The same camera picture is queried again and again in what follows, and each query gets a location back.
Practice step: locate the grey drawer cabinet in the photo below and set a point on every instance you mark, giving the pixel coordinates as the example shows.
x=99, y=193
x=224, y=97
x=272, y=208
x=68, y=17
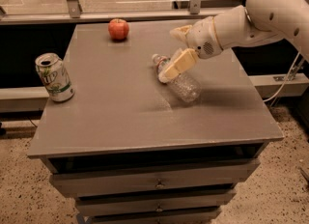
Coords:
x=121, y=117

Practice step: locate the red apple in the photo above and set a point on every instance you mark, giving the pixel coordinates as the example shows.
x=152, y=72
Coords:
x=118, y=29

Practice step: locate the grey drawer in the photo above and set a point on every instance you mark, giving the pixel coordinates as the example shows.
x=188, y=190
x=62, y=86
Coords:
x=154, y=178
x=165, y=217
x=155, y=201

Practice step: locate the middle grey drawer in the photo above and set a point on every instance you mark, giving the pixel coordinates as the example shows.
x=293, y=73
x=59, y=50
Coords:
x=155, y=201

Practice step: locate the white green soda can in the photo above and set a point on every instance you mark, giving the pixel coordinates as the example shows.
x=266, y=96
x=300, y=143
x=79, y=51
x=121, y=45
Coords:
x=54, y=76

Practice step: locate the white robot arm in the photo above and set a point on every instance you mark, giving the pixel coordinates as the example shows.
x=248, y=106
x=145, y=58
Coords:
x=255, y=23

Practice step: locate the clear plastic water bottle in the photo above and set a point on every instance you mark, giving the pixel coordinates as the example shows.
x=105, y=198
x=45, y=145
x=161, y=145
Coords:
x=184, y=86

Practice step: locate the bottom grey drawer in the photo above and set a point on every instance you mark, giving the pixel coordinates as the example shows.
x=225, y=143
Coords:
x=165, y=217

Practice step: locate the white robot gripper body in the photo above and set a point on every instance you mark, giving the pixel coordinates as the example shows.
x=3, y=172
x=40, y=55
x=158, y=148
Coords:
x=203, y=38

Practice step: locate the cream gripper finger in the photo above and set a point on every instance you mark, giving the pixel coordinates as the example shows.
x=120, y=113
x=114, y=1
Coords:
x=181, y=61
x=180, y=33

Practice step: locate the metal frame railing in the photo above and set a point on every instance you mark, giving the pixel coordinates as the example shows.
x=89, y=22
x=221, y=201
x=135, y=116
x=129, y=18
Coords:
x=96, y=12

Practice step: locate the top grey drawer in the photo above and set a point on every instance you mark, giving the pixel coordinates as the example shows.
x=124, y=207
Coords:
x=154, y=178

